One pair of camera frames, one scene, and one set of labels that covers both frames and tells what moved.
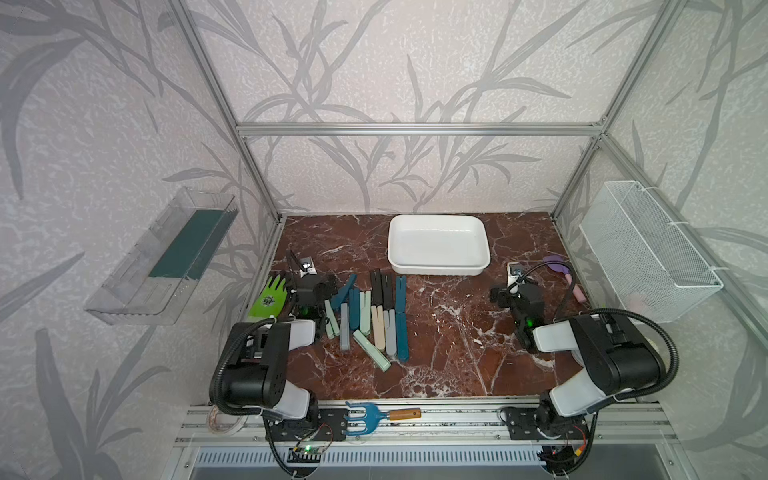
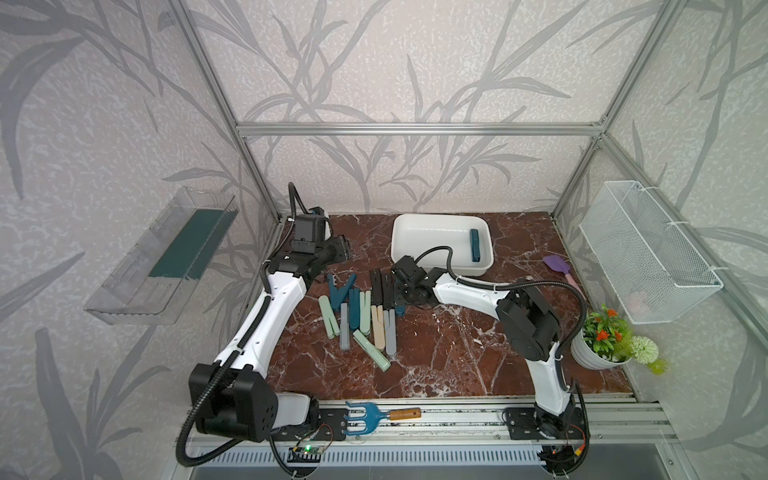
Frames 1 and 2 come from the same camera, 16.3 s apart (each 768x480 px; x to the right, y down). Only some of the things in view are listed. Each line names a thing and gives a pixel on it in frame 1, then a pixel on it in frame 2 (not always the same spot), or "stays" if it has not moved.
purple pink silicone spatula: [578, 293] stays
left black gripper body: [326, 289] to [332, 251]
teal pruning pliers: [354, 308] stays
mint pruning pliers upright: [365, 313] stays
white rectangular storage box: [438, 245] stays
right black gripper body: [505, 300] to [406, 293]
